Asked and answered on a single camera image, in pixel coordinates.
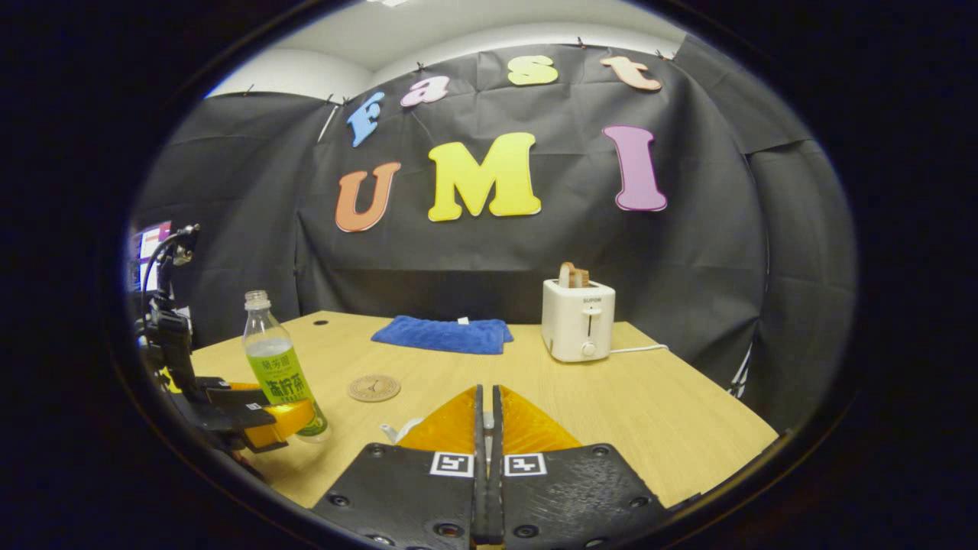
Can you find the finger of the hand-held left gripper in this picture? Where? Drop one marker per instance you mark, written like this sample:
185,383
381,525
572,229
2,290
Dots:
218,389
233,416

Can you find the green label water bottle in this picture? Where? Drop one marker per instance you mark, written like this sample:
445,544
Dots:
279,374

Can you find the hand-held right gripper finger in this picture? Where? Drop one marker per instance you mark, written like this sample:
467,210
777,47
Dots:
497,489
480,489

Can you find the toasted bread slice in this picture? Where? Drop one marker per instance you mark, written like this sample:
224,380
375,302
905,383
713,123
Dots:
573,275

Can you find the white toaster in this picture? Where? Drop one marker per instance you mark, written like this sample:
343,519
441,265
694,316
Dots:
577,325

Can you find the round wooden coaster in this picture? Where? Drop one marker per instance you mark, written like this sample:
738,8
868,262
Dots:
374,388

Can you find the computer monitor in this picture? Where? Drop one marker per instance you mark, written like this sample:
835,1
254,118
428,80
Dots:
149,252

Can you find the ceiling light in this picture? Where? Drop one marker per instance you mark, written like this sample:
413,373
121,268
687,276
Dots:
388,2

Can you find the white ceramic teacup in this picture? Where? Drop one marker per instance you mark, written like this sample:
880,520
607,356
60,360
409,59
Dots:
397,431

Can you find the blue towel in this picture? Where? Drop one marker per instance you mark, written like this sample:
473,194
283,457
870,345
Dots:
443,334

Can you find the black backdrop cloth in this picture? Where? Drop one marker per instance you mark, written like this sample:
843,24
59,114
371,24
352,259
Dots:
688,267

